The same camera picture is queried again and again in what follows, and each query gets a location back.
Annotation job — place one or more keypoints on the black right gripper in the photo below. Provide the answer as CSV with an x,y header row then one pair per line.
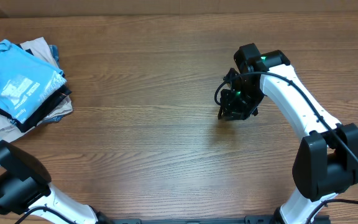
x,y
232,111

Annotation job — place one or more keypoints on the light blue printed t-shirt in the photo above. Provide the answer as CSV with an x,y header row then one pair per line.
x,y
17,81

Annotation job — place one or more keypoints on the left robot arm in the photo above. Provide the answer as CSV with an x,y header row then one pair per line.
x,y
26,189

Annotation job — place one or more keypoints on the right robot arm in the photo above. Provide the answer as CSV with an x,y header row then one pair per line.
x,y
326,163

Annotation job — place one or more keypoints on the beige folded garment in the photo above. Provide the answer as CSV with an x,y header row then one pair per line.
x,y
40,49

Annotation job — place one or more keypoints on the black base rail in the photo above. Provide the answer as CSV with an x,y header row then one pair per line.
x,y
197,221

